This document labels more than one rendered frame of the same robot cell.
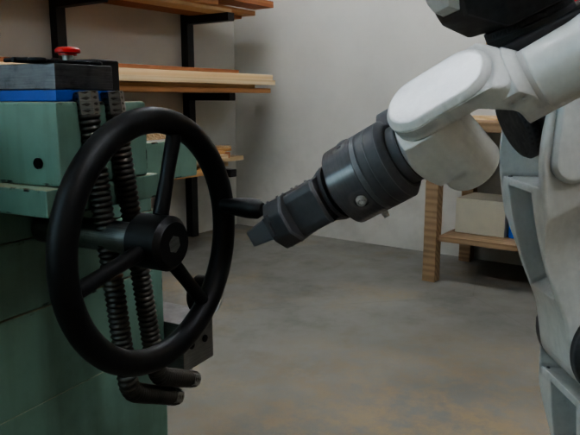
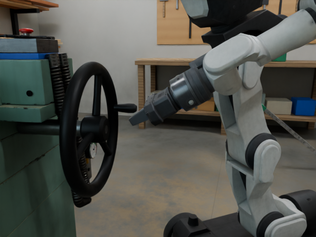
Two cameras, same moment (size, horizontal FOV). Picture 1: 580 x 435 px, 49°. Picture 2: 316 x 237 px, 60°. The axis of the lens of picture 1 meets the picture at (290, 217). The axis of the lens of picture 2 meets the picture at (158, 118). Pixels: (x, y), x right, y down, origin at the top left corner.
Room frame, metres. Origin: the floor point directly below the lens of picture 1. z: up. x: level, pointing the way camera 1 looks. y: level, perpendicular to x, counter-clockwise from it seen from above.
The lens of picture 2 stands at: (0.09, 0.21, 0.98)
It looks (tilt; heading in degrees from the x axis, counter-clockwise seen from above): 14 degrees down; 340
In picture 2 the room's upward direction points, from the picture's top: straight up
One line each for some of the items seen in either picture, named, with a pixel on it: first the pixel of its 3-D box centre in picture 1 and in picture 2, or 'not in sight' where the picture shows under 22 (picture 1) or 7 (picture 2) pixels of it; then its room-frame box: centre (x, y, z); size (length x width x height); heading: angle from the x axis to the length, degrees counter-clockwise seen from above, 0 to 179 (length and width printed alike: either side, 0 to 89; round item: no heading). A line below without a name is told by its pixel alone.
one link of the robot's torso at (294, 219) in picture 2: not in sight; (270, 217); (0.89, -0.59, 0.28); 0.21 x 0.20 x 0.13; 92
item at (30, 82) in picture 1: (65, 77); (30, 45); (0.77, 0.26, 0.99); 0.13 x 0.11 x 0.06; 152
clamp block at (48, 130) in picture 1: (64, 139); (31, 79); (0.76, 0.27, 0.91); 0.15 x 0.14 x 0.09; 152
